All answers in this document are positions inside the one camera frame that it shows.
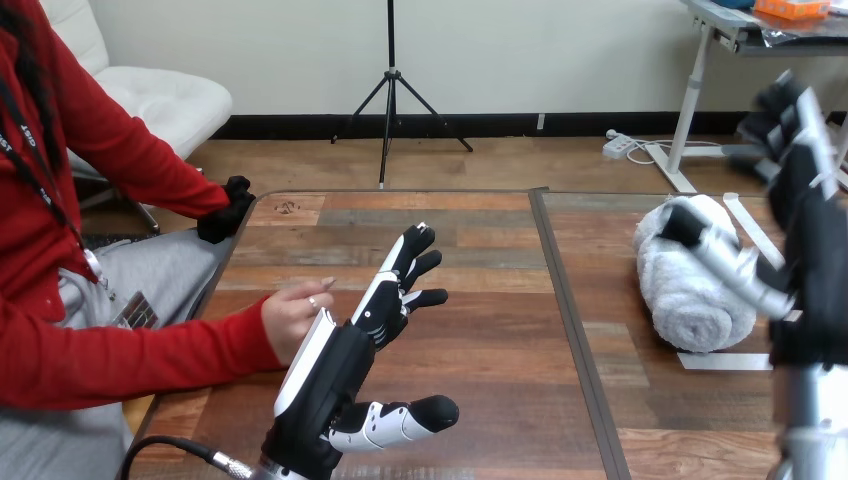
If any person's hand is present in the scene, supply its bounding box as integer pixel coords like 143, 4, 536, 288
260, 276, 338, 368
195, 174, 257, 246

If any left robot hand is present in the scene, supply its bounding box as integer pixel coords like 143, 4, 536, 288
260, 223, 461, 480

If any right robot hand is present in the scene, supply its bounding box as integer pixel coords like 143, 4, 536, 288
659, 69, 848, 370

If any person's forearm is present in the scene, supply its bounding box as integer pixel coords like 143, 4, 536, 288
72, 99, 232, 222
0, 295, 286, 413

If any rolled white towel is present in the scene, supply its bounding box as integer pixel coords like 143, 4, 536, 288
631, 193, 759, 355

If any person's body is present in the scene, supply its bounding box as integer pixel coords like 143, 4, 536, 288
0, 0, 234, 480

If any white cushioned chair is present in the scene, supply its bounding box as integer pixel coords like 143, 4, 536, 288
39, 0, 235, 234

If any black tripod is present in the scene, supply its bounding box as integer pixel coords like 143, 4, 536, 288
330, 0, 476, 191

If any white desk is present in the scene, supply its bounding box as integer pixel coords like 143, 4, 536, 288
645, 0, 848, 195

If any white power strip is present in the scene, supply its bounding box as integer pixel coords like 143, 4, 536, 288
600, 129, 639, 161

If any orange thing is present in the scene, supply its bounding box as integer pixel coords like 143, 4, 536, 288
753, 0, 833, 20

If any black cable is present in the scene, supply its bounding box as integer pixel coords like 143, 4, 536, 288
117, 435, 257, 480

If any tangle of cables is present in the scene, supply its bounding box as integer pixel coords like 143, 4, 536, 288
624, 137, 725, 167

